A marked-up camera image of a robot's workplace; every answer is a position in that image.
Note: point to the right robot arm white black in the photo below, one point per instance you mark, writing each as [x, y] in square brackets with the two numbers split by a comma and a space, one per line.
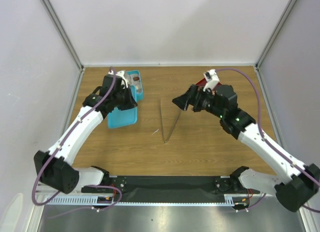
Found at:
[294, 183]

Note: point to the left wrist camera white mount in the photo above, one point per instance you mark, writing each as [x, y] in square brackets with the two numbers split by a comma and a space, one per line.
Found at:
[125, 77]

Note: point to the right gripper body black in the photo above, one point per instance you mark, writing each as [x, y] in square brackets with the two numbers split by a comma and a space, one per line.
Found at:
[204, 101]

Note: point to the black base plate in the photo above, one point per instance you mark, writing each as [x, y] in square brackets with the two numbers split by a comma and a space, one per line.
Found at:
[174, 189]

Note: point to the blue tin box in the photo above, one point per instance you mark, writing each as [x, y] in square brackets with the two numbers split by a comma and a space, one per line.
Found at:
[139, 91]

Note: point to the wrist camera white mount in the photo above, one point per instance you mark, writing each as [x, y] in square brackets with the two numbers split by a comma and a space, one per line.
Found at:
[210, 74]
[125, 77]

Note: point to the red lacquer tray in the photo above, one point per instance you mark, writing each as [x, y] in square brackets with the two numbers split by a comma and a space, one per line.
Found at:
[200, 82]

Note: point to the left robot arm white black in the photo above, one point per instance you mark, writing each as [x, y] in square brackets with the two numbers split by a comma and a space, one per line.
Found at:
[54, 166]

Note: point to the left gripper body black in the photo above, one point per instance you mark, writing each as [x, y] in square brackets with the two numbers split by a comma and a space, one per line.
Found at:
[120, 98]

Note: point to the white cable duct left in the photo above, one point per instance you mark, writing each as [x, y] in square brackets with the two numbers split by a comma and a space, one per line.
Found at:
[82, 200]

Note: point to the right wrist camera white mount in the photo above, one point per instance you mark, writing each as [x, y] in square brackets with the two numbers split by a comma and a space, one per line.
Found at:
[210, 74]

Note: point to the blue tin lid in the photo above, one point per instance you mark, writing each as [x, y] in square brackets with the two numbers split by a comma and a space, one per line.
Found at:
[122, 118]

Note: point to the white cable duct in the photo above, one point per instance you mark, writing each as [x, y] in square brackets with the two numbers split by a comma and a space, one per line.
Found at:
[82, 200]
[237, 199]

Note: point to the white cable duct right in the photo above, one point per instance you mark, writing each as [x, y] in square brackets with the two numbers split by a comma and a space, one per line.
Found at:
[237, 199]

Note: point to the metal tongs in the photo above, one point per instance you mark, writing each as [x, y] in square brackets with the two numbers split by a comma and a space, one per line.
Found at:
[168, 122]

